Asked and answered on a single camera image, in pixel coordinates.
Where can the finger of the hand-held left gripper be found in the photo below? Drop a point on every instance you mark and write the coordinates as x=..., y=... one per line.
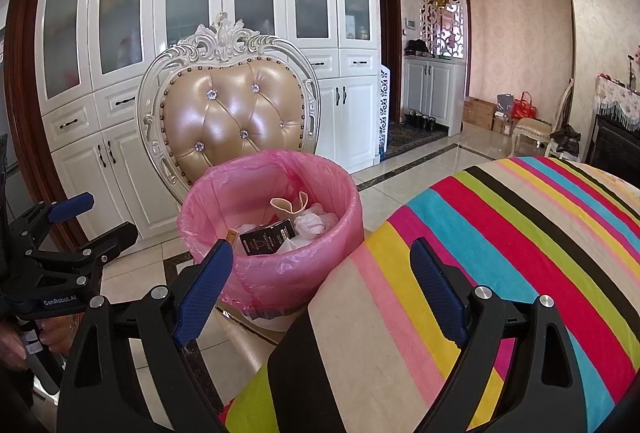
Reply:
x=72, y=207
x=117, y=237

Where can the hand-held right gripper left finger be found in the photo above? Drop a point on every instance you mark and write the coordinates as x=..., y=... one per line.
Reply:
x=205, y=293

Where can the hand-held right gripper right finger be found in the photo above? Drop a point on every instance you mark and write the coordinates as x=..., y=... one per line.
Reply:
x=437, y=293

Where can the pink-lined trash bin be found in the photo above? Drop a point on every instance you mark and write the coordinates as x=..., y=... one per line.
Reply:
x=280, y=278

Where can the small black box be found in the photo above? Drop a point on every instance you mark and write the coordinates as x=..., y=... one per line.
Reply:
x=267, y=240

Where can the beige wrapper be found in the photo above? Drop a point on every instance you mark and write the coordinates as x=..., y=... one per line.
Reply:
x=287, y=205

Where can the white plastic bag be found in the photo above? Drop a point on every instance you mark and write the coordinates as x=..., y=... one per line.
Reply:
x=315, y=223

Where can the person's left hand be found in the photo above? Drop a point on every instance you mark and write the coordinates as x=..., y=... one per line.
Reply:
x=55, y=333

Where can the striped colourful tablecloth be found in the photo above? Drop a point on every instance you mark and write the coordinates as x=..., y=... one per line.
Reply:
x=500, y=263

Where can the dark patterned rug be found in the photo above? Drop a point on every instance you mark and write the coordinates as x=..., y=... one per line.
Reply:
x=415, y=140

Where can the ornate beige leather chair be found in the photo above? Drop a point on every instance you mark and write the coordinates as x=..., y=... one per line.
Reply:
x=235, y=113

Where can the row of dark shoes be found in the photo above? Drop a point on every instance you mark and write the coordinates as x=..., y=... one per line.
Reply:
x=421, y=119

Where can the small cardboard box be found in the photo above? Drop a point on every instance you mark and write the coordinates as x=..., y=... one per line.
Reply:
x=502, y=125

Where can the large cardboard box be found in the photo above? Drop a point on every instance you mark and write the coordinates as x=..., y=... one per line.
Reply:
x=477, y=113

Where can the white patterned board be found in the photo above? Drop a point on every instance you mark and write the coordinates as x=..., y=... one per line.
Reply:
x=384, y=113

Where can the white chair beige cushion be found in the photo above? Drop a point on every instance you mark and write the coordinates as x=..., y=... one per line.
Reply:
x=532, y=128

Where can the grey gift bag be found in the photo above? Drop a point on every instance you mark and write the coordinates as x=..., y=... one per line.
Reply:
x=504, y=105

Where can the tall white glass-door cabinet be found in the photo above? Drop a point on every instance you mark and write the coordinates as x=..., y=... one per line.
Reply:
x=350, y=113

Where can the red gift bag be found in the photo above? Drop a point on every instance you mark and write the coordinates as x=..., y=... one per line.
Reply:
x=525, y=109

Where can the low white cabinet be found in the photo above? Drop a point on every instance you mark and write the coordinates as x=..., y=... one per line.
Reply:
x=435, y=88

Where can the black piano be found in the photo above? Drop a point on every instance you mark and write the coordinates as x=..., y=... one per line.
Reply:
x=615, y=143

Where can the black bag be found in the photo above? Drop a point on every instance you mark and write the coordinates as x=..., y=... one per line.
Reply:
x=416, y=48

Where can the dark wooden door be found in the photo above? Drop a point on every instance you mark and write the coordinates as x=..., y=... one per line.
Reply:
x=390, y=38

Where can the white carved entrance screen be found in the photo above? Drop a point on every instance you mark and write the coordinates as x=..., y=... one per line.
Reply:
x=442, y=33

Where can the floral lace cloth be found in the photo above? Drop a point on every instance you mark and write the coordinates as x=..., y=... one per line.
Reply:
x=615, y=98

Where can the brown wooden door frame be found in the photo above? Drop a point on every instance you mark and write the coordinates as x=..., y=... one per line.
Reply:
x=25, y=113

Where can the wall control panel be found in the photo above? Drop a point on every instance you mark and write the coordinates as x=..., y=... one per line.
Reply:
x=410, y=24

